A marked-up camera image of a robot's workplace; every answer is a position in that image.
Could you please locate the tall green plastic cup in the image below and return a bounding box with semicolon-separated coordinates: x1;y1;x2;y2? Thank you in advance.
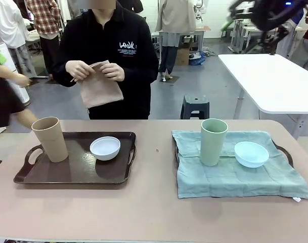
200;118;229;167

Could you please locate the dark brown plastic tray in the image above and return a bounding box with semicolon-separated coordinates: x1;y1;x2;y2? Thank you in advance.
13;131;137;185
174;141;295;168

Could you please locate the person's right forearm black sleeve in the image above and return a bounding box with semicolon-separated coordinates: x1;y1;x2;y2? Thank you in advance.
52;60;74;88

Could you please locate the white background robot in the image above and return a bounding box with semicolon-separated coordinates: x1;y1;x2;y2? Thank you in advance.
192;0;208;25

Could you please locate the mannequin blue jacket grey skirt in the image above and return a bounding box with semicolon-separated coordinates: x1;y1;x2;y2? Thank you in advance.
277;7;306;60

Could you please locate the bystander's bare forearm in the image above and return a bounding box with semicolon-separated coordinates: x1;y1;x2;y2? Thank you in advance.
0;59;20;84

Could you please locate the light blue plastic bowl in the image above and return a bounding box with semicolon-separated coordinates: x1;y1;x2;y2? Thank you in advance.
234;141;270;169

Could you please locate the white rounded side table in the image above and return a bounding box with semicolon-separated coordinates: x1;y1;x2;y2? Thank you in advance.
217;53;308;140

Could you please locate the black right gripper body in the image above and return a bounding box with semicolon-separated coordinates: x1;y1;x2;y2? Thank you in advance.
252;0;306;31

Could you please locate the small white floor appliance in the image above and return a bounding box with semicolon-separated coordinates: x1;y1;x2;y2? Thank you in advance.
151;31;161;55

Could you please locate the tall beige plastic cup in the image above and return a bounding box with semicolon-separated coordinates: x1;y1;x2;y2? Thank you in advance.
31;116;69;163

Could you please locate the wooden top background table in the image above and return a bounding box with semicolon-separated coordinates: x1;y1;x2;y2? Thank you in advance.
153;25;212;55

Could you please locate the person's left forearm black sleeve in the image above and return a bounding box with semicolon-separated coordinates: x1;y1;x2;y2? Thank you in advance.
119;63;160;86

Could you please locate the white cylindrical air purifier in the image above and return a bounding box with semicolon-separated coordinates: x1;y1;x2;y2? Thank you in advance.
0;42;31;106

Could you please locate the blue plastic bag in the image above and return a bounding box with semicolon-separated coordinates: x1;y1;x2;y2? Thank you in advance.
189;51;206;66

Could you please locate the blue-green cloth mat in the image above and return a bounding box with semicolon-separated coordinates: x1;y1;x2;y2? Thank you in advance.
171;130;308;203

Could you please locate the person in black sweatshirt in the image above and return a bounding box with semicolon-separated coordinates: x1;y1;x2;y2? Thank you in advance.
52;1;160;120

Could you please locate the mannequin in beige coat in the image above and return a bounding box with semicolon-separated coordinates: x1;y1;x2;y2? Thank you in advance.
155;0;197;82

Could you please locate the dark grey plastic stool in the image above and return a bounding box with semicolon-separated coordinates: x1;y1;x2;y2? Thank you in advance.
180;94;210;120

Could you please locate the person's left hand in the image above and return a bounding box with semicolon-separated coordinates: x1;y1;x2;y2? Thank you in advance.
101;62;125;83

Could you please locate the white background desk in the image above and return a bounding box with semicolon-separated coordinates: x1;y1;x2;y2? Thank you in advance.
229;19;306;54

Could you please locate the bystander's hand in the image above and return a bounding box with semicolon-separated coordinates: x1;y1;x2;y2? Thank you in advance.
14;74;31;88

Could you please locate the brown cardboard box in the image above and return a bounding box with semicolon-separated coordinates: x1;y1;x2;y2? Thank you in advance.
174;40;194;66

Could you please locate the white plastic bowl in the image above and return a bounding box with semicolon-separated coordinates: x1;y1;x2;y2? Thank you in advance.
90;136;121;161

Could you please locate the figure in red plaid shirt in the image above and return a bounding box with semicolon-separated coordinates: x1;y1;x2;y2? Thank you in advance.
25;0;61;78

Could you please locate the person's right hand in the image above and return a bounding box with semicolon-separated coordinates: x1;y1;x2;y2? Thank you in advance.
65;60;97;83

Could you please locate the bystander in black skirt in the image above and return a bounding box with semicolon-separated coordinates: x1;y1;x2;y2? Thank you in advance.
0;35;39;133

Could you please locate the mannequin white shirt grey skirt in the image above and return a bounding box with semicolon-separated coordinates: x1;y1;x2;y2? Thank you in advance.
0;0;36;79

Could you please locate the beige cloth mat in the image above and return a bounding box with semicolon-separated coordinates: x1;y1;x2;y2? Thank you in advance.
80;60;124;109

